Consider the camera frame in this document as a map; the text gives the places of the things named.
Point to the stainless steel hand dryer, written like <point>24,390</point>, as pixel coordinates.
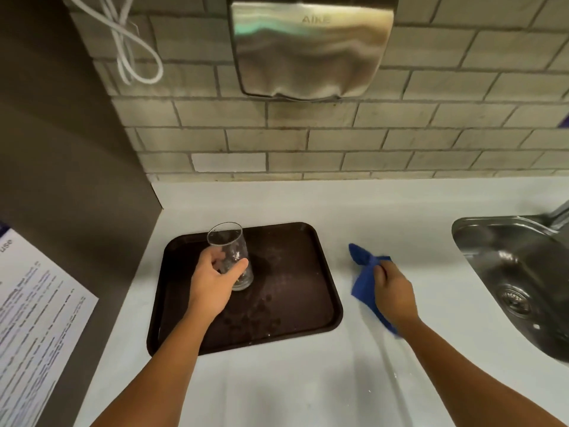
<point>311,44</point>

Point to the person's right hand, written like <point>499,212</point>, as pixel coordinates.
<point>398,295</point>

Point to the dark brown plastic tray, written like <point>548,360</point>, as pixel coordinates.
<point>275,289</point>

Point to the person's right forearm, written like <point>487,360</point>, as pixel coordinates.
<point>471,380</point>

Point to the person's left forearm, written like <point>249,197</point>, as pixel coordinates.
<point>158,373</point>

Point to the clear drinking glass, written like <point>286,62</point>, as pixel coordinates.
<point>231,255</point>

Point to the person's left thumb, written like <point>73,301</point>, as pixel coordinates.
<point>234,271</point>

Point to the metal faucet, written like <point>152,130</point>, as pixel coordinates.
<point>559,214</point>

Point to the person's left hand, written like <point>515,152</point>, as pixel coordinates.
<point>209,284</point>

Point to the blue cleaning cloth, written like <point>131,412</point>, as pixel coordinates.
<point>366,280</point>

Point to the white printed paper notice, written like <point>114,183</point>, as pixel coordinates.
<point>33,333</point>

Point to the person's right fingers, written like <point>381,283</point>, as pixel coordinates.
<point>381,271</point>

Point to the brown cabinet side panel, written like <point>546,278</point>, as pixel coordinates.
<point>66,142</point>

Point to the stainless steel sink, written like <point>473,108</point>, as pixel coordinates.
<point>518,275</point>

